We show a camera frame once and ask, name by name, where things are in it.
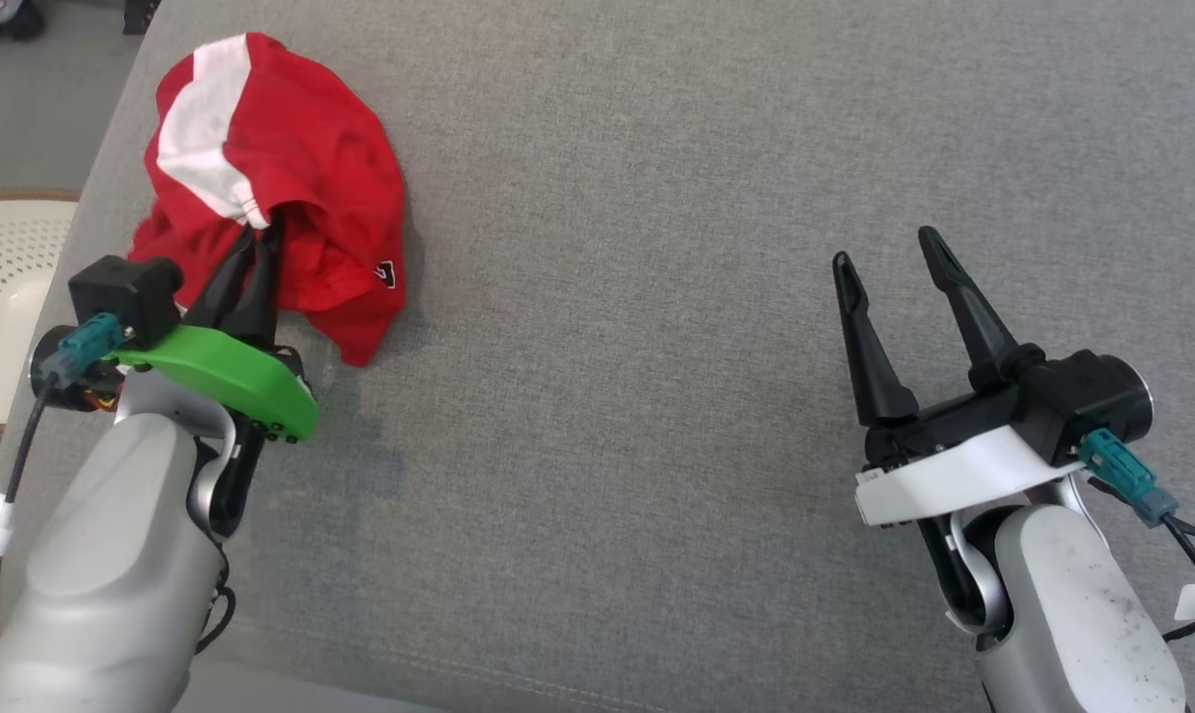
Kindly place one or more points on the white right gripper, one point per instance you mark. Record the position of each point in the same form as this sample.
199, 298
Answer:
953, 475

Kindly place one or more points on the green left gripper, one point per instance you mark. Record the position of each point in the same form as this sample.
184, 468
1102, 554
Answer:
231, 371

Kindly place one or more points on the red garment with small patch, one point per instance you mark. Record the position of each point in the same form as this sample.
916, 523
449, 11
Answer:
310, 149

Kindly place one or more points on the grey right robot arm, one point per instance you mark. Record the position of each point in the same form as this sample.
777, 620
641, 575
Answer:
1062, 604

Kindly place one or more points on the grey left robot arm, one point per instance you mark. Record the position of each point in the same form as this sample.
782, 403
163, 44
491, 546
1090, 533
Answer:
102, 574

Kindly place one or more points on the cream perforated laundry basket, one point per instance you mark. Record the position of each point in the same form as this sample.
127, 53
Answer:
3, 257

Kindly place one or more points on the black furniture leg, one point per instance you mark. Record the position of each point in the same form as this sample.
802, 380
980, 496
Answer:
142, 15

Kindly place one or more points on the black caster wheel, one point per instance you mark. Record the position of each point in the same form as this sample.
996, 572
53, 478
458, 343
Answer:
3, 15

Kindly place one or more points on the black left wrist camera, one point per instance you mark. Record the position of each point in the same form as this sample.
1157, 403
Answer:
127, 292

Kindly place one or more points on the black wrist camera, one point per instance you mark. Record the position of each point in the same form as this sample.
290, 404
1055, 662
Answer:
127, 292
1082, 396

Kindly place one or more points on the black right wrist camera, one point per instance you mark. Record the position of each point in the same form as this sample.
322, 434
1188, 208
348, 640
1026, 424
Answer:
1082, 396

